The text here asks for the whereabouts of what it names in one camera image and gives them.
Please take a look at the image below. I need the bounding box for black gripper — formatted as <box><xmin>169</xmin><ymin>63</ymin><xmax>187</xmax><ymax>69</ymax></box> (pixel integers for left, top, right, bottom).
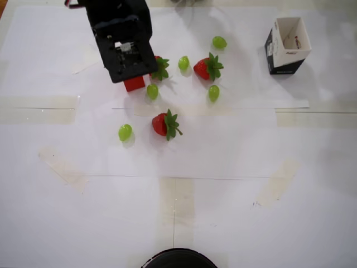
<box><xmin>93</xmin><ymin>16</ymin><xmax>159</xmax><ymax>84</ymax></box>

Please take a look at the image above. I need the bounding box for red cube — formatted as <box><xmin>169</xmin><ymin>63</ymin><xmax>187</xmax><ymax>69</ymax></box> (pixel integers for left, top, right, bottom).
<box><xmin>123</xmin><ymin>75</ymin><xmax>146</xmax><ymax>93</ymax></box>

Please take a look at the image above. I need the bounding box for green plastic grape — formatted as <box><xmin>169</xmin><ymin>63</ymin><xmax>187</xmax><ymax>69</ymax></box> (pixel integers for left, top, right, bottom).
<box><xmin>178</xmin><ymin>55</ymin><xmax>190</xmax><ymax>71</ymax></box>
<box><xmin>208</xmin><ymin>85</ymin><xmax>220</xmax><ymax>103</ymax></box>
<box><xmin>147</xmin><ymin>83</ymin><xmax>159</xmax><ymax>101</ymax></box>
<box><xmin>118</xmin><ymin>124</ymin><xmax>133</xmax><ymax>142</ymax></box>
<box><xmin>212</xmin><ymin>36</ymin><xmax>228</xmax><ymax>50</ymax></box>

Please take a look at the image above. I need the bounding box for red plastic strawberry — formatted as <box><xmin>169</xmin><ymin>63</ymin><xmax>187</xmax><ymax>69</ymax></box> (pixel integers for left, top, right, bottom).
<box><xmin>149</xmin><ymin>55</ymin><xmax>170</xmax><ymax>82</ymax></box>
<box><xmin>193</xmin><ymin>52</ymin><xmax>224</xmax><ymax>82</ymax></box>
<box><xmin>151</xmin><ymin>109</ymin><xmax>184</xmax><ymax>141</ymax></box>

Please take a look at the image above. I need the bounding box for beige masking tape strip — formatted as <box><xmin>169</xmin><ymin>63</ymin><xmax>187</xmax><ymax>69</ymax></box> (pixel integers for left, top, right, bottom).
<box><xmin>159</xmin><ymin>178</ymin><xmax>195</xmax><ymax>244</ymax></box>
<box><xmin>255</xmin><ymin>159</ymin><xmax>301</xmax><ymax>208</ymax></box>
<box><xmin>275</xmin><ymin>108</ymin><xmax>357</xmax><ymax>128</ymax></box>

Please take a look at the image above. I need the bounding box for white and black cardboard box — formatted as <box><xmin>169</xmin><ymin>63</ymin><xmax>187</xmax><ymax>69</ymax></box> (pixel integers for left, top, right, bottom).
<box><xmin>264</xmin><ymin>16</ymin><xmax>312</xmax><ymax>75</ymax></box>

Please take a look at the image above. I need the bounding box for black round stand base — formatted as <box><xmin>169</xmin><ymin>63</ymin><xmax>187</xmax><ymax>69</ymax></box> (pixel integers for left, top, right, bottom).
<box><xmin>141</xmin><ymin>247</ymin><xmax>218</xmax><ymax>268</ymax></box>

